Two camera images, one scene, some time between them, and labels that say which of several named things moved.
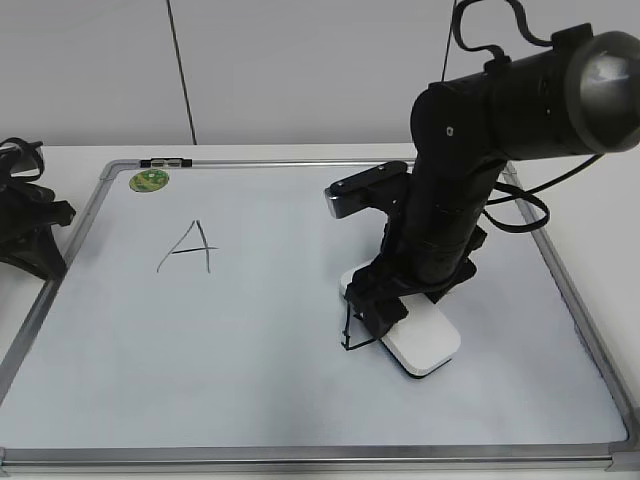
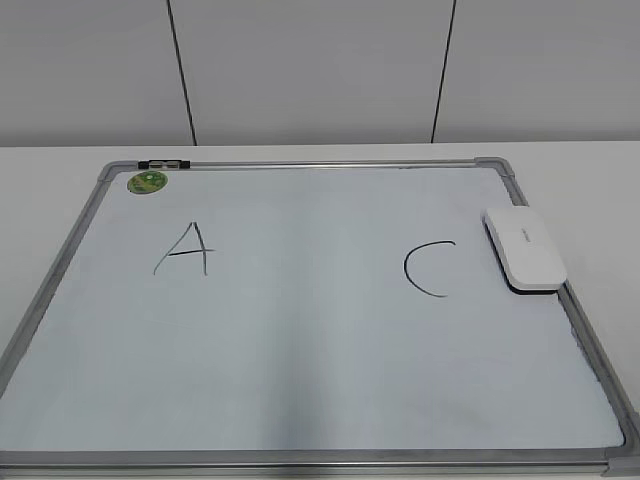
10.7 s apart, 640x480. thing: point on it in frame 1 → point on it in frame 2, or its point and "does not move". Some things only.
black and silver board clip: (166, 163) does not move
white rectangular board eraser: (427, 339) → (525, 250)
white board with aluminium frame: (198, 327) does not move
